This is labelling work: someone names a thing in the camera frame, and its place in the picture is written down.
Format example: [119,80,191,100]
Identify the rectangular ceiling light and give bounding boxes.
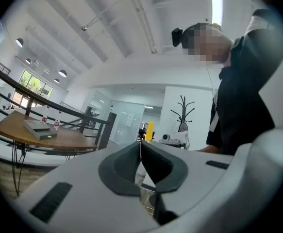
[210,0,224,25]

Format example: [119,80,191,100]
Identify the large glass window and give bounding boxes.
[18,69,54,100]

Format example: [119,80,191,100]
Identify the person's black shirt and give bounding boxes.
[206,8,283,156]

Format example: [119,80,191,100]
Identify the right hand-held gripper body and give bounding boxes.
[158,131,190,150]

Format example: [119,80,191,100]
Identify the black tripod device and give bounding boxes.
[137,127,147,141]

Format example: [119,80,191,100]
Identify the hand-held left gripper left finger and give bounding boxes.
[16,141,161,233]

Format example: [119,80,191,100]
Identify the black head-mounted camera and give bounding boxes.
[171,27,184,48]

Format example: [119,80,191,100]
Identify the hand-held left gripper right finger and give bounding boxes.
[141,140,233,226]

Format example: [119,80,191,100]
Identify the white ceiling pipe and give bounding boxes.
[128,0,158,55]

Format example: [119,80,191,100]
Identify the person's head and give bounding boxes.
[182,22,235,67]

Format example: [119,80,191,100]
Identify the yellow post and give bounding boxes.
[147,121,155,141]

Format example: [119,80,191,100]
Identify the black coat rack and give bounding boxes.
[170,95,196,133]

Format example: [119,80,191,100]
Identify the grey box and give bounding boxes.
[23,120,58,141]

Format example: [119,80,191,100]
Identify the person's right forearm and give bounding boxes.
[196,144,221,154]

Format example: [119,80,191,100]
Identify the black hairpin table leg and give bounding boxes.
[11,140,27,198]
[64,150,83,162]

